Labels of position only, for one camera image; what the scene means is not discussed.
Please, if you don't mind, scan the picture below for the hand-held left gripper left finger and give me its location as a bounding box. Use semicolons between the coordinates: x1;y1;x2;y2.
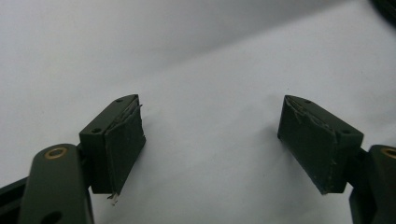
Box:
78;93;148;204

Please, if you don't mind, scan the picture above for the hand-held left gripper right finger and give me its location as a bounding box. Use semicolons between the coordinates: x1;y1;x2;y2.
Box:
276;94;365;196

